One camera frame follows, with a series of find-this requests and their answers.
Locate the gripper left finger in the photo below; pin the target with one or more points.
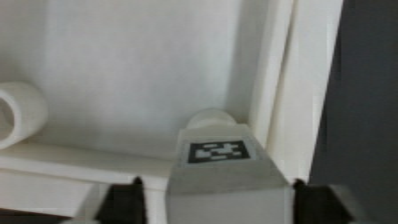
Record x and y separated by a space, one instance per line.
123 206

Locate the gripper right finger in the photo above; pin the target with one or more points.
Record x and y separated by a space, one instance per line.
325 205

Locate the white leg tagged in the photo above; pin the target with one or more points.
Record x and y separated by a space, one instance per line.
228 188

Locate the white square tabletop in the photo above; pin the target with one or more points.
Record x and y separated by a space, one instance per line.
116 66

